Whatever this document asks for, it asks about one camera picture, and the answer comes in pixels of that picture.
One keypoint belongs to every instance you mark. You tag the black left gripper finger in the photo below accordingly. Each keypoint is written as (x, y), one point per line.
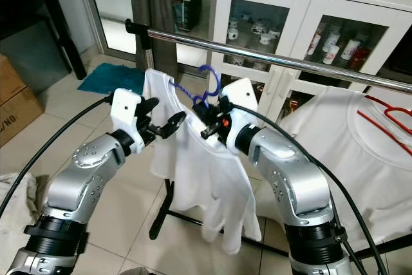
(175, 120)
(170, 132)

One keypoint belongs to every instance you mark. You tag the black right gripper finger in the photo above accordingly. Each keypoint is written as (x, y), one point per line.
(208, 106)
(205, 117)

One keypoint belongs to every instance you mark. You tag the blue clothes hanger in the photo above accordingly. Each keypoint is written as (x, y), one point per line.
(207, 66)

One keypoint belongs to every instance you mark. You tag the white t-shirt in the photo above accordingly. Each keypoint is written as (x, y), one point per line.
(328, 146)
(206, 178)

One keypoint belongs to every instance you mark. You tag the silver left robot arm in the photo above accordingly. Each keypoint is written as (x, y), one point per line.
(96, 165)

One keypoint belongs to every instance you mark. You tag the red clothes hanger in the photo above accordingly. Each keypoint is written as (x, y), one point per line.
(376, 125)

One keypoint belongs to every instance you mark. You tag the teal bath mat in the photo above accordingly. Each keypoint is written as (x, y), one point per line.
(109, 78)

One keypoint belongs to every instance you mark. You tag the black box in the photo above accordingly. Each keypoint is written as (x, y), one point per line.
(188, 11)

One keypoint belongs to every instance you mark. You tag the grey curtain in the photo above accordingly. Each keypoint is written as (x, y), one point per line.
(153, 4)

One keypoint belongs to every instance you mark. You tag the white printed tumbler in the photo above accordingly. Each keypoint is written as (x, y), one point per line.
(315, 44)
(351, 49)
(333, 41)

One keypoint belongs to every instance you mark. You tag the brown cardboard box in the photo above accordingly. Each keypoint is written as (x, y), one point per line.
(19, 117)

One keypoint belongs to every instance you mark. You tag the grey flat panel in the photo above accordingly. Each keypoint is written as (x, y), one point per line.
(32, 56)

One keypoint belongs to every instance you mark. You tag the cream crumpled cloth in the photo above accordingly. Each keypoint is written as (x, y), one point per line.
(13, 223)

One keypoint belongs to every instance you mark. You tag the black side table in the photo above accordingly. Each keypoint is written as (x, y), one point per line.
(32, 1)

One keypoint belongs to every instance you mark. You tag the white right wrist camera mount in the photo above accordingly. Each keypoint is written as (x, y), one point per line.
(238, 94)

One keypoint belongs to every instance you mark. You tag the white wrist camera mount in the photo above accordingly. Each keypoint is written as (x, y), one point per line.
(238, 94)
(127, 107)

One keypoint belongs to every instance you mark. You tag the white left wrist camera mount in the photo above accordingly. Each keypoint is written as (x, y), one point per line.
(127, 107)

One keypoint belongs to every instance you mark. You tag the aluminium sliding door frame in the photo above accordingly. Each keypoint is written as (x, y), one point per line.
(97, 11)

